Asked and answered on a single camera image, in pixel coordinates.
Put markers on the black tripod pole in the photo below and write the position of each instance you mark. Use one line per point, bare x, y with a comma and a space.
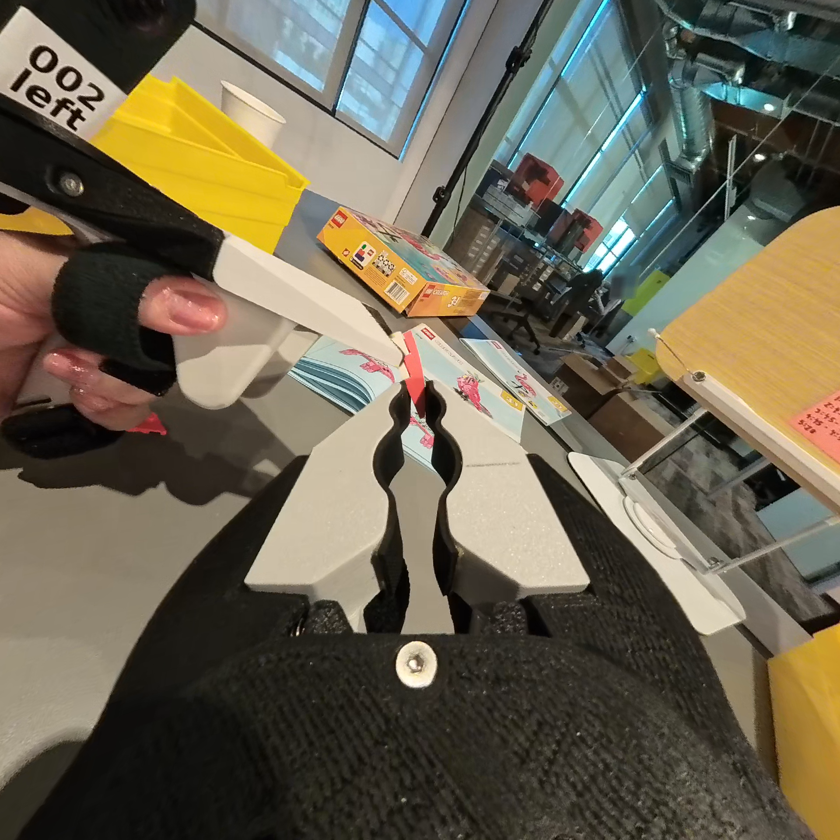
485, 111

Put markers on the open light blue instruction booklet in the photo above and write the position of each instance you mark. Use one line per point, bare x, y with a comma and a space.
341, 374

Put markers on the brown cardboard box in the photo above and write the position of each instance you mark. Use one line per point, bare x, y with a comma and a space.
617, 407

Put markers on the white paper cup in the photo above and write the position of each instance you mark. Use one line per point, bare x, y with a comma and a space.
249, 115

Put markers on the small red brick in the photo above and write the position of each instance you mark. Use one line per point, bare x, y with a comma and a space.
149, 425

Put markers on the pink sticky note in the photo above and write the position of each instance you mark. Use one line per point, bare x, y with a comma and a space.
820, 426

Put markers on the wooden book stand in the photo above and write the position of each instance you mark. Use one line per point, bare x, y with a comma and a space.
774, 315

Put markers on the yellow storage bin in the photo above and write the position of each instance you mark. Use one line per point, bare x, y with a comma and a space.
807, 722
210, 177

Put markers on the red slope brick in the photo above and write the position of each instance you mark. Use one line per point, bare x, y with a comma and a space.
415, 380

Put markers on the large window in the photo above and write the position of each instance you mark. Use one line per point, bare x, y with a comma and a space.
315, 52

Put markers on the red 3D printer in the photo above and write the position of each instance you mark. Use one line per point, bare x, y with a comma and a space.
576, 229
538, 177

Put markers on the person's left hand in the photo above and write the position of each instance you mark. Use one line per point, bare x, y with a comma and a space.
26, 315

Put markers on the metal storage shelf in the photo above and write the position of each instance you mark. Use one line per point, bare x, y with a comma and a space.
512, 249

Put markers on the grey desk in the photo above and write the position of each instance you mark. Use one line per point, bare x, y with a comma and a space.
131, 525

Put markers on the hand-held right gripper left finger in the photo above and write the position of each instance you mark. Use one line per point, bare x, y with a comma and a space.
321, 525

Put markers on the black office chair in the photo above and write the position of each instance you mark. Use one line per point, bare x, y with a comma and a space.
515, 321

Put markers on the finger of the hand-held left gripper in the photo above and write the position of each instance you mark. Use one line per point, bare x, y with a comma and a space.
302, 295
379, 320

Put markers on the orange brick set box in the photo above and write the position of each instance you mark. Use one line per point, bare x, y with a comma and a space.
394, 262

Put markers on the silver ceiling duct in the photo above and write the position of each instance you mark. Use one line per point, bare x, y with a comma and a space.
695, 111

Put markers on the parrot cover instruction booklet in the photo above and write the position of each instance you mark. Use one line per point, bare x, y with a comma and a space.
472, 387

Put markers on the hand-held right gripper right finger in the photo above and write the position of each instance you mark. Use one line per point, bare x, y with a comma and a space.
512, 525

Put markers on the flamingo cover instruction booklet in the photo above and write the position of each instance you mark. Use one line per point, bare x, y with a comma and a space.
518, 380

